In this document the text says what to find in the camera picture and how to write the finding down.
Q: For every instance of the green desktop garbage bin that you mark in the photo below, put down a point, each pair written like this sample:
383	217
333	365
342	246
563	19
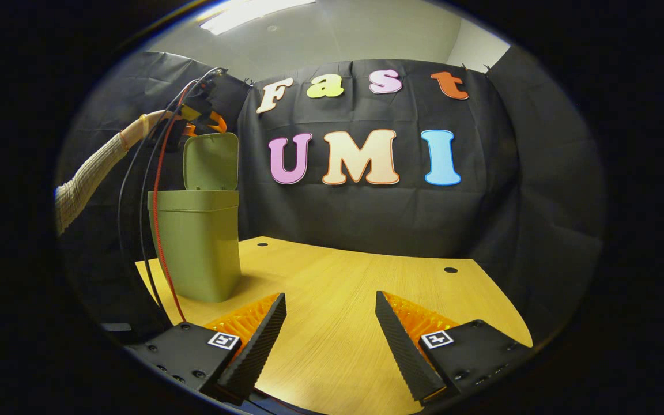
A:
199	248

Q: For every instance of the wooden desktop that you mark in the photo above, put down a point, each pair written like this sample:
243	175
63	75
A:
338	323

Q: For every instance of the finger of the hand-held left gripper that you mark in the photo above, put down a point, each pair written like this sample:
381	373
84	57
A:
218	122
189	122

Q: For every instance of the black backdrop cloth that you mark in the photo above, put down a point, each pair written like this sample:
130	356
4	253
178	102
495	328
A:
482	202

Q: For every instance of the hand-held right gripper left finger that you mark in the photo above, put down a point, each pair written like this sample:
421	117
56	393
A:
263	346

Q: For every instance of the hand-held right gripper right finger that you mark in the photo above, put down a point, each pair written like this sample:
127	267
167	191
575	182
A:
401	351

